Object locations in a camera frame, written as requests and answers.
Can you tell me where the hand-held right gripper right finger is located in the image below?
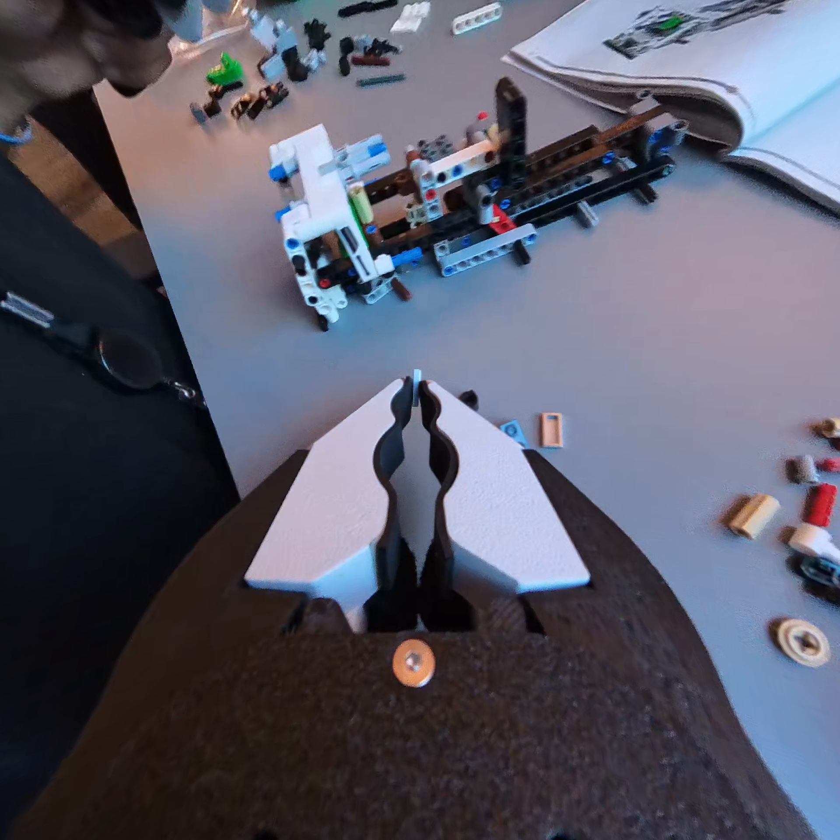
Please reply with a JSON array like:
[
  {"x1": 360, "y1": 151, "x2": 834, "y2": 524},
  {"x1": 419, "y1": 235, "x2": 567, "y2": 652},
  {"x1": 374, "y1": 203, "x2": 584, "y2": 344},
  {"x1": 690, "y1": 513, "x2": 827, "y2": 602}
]
[{"x1": 420, "y1": 379, "x2": 592, "y2": 611}]

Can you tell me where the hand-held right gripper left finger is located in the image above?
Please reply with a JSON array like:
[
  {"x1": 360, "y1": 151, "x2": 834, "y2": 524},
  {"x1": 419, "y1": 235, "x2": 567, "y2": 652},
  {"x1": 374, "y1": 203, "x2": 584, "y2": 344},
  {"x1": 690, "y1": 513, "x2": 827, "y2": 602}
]
[{"x1": 243, "y1": 378, "x2": 411, "y2": 632}]

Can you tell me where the light grey lego panel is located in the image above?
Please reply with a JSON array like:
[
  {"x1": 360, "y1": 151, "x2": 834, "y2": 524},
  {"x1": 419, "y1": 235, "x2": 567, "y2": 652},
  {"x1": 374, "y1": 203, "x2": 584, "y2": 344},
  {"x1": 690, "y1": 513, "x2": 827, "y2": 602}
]
[{"x1": 248, "y1": 8, "x2": 311, "y2": 81}]

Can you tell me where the partly built lego truck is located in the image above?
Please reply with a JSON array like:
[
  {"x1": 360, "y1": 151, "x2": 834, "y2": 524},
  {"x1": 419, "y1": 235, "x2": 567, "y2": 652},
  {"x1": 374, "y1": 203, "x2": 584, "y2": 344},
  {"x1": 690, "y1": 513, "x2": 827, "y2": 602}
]
[{"x1": 266, "y1": 76, "x2": 691, "y2": 333}]

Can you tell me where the green lego piece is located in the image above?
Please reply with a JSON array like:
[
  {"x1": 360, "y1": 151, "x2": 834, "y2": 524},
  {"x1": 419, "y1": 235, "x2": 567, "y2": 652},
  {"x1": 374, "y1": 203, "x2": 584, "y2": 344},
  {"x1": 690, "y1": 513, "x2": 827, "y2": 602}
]
[{"x1": 205, "y1": 51, "x2": 246, "y2": 88}]

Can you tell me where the pile of small dark lego parts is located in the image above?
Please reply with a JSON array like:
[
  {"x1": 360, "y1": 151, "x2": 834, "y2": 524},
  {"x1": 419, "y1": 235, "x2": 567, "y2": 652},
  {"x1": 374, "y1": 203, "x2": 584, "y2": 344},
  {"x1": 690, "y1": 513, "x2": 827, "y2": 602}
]
[{"x1": 189, "y1": 16, "x2": 403, "y2": 126}]

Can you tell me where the pile of coloured lego parts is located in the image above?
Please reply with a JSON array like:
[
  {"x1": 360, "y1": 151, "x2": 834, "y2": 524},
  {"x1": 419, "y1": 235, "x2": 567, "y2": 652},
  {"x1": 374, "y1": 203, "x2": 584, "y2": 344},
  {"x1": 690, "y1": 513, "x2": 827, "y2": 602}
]
[{"x1": 724, "y1": 415, "x2": 840, "y2": 669}]

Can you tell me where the white lego beam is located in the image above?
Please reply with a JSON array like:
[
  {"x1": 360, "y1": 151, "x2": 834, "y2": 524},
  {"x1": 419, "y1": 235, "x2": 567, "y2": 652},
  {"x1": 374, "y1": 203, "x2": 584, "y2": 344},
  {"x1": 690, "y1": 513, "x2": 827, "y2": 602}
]
[{"x1": 451, "y1": 2, "x2": 504, "y2": 35}]

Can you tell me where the clear plastic bag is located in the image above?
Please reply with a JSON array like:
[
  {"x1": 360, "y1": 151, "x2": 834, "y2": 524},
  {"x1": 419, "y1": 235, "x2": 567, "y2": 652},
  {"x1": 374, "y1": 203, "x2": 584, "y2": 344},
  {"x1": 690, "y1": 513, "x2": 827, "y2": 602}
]
[{"x1": 172, "y1": 0, "x2": 260, "y2": 56}]

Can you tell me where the black badge reel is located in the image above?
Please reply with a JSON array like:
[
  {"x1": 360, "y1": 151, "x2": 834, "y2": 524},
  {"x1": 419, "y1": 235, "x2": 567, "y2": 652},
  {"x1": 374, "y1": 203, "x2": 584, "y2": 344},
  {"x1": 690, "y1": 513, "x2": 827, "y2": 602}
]
[{"x1": 0, "y1": 290, "x2": 206, "y2": 412}]

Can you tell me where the open instruction booklet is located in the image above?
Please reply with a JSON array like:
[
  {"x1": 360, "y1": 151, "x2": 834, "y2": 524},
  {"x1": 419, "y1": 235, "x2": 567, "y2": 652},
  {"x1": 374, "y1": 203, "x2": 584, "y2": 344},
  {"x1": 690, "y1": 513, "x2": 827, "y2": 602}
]
[{"x1": 500, "y1": 0, "x2": 840, "y2": 215}]

